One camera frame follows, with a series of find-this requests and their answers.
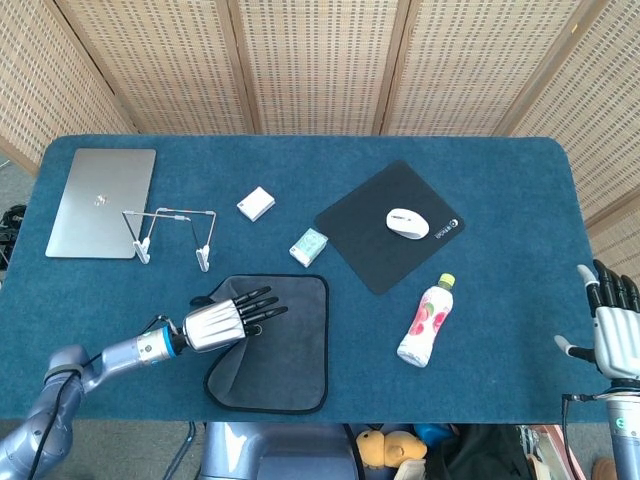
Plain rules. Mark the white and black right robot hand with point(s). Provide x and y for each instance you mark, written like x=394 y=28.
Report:
x=617 y=340

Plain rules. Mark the silver and black left robot hand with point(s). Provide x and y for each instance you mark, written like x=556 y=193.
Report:
x=215 y=325

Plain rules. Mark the blue and grey cloth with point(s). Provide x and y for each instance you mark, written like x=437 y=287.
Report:
x=290 y=350

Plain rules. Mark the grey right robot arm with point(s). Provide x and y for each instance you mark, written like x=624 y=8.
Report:
x=625 y=440

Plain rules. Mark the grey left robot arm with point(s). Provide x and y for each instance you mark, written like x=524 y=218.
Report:
x=125 y=352

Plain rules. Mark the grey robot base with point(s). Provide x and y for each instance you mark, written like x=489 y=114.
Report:
x=280 y=455

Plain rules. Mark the blue carpet table cover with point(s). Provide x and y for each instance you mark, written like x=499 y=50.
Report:
x=500 y=350

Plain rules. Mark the green and white tissue pack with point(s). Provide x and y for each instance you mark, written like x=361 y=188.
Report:
x=308 y=247

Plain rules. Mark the pink wooden board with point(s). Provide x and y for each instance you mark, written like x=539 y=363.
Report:
x=560 y=450

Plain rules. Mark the small white box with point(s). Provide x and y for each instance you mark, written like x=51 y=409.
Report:
x=256 y=204

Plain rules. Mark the brown object on floor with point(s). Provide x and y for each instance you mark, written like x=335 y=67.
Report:
x=604 y=470

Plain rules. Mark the black mouse pad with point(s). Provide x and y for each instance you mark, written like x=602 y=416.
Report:
x=360 y=240

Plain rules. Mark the black bag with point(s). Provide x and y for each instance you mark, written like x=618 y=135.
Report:
x=475 y=455

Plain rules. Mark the silver closed laptop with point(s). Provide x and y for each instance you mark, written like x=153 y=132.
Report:
x=100 y=175

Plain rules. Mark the plastic bottle with pink label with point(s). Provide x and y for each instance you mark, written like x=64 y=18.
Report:
x=427 y=320

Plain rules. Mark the blue object under table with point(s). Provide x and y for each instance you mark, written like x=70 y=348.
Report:
x=430 y=431

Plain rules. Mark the yellow plush toy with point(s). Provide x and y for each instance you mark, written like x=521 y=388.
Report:
x=385 y=447

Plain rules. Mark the white computer mouse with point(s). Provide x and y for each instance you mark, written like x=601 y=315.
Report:
x=407 y=223

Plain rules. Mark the black equipment beside table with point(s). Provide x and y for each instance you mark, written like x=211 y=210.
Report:
x=12 y=220

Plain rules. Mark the woven bamboo folding screen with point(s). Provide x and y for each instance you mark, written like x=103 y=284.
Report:
x=320 y=65

